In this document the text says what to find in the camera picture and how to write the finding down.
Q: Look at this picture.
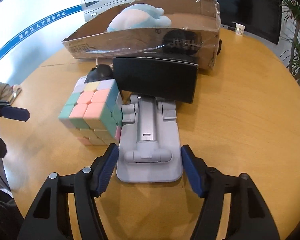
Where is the grey folding phone stand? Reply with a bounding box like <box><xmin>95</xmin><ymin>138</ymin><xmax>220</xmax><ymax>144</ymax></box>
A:
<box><xmin>116</xmin><ymin>94</ymin><xmax>183</xmax><ymax>183</ymax></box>

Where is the black monitor screen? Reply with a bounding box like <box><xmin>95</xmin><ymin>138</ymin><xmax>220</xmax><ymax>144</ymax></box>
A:
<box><xmin>216</xmin><ymin>0</ymin><xmax>282</xmax><ymax>44</ymax></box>

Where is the pastel rubik's cube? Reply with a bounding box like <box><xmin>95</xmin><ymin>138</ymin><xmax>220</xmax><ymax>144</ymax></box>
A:
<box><xmin>58</xmin><ymin>76</ymin><xmax>123</xmax><ymax>146</ymax></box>

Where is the light blue plush toy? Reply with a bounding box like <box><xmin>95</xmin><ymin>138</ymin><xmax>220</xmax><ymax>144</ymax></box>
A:
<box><xmin>107</xmin><ymin>3</ymin><xmax>172</xmax><ymax>32</ymax></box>

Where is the small white card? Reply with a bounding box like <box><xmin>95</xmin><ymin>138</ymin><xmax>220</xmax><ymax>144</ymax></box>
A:
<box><xmin>235</xmin><ymin>23</ymin><xmax>245</xmax><ymax>36</ymax></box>

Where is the brown cardboard box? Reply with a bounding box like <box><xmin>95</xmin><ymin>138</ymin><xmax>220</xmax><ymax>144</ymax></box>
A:
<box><xmin>62</xmin><ymin>0</ymin><xmax>221</xmax><ymax>69</ymax></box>

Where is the black computer mouse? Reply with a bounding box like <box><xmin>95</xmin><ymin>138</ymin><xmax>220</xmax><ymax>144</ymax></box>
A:
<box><xmin>84</xmin><ymin>64</ymin><xmax>114</xmax><ymax>83</ymax></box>

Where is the green potted plant right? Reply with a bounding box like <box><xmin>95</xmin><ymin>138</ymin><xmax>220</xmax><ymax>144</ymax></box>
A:
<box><xmin>281</xmin><ymin>0</ymin><xmax>300</xmax><ymax>86</ymax></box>

